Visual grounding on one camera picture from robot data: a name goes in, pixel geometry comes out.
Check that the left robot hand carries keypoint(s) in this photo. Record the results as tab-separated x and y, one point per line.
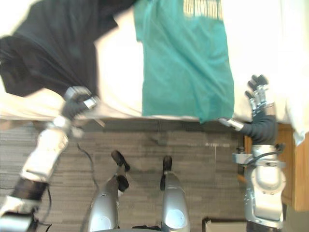
72	106

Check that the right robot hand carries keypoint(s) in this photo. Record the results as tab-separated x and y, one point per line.
260	120

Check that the black cloth garment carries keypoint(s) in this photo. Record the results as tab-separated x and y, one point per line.
50	46

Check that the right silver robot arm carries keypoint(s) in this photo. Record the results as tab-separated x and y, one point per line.
263	183

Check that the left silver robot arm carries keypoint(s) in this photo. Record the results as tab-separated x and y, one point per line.
38	164

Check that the white bed sheet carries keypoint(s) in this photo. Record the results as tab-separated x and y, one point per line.
118	72

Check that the wooden bedside cabinet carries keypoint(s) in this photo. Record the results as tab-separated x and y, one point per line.
287	166

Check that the teal printed t-shirt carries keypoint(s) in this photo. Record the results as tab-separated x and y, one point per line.
186	60

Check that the left silver robot leg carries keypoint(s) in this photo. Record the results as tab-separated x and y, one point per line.
106	203

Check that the silver robot leg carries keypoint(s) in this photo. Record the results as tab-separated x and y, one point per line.
106	203
172	198

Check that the right silver robot leg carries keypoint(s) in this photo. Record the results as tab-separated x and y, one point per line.
172	198

